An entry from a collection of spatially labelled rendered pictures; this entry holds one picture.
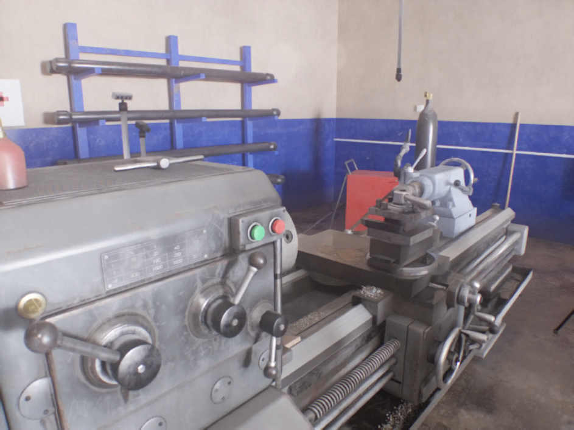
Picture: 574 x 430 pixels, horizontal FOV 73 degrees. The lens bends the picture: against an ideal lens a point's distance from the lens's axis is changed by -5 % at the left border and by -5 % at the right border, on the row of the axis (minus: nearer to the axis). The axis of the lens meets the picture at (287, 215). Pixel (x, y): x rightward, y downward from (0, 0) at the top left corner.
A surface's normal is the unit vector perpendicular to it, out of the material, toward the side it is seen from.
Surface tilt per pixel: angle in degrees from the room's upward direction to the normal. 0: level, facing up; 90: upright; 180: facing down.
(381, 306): 90
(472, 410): 0
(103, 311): 90
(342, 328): 36
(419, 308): 90
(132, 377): 90
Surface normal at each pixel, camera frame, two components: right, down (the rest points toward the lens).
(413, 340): -0.67, 0.18
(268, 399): 0.00, -0.97
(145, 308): 0.74, 0.17
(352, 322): 0.43, -0.69
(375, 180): -0.37, 0.23
